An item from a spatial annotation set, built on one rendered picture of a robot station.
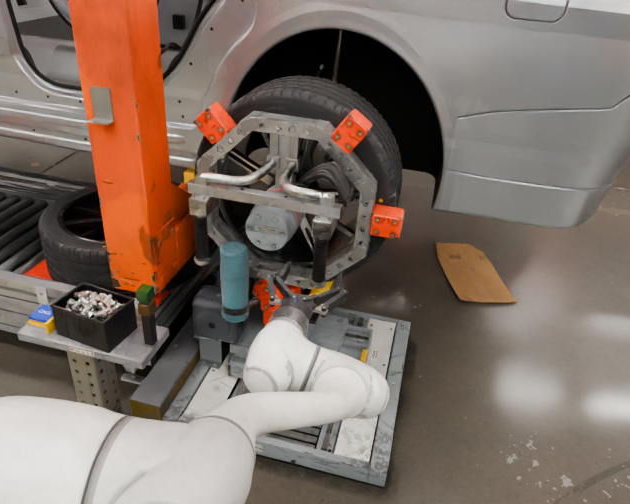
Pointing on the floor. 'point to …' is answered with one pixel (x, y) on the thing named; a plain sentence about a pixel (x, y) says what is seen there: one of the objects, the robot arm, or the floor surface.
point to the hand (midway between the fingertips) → (313, 273)
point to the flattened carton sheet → (472, 274)
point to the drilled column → (95, 382)
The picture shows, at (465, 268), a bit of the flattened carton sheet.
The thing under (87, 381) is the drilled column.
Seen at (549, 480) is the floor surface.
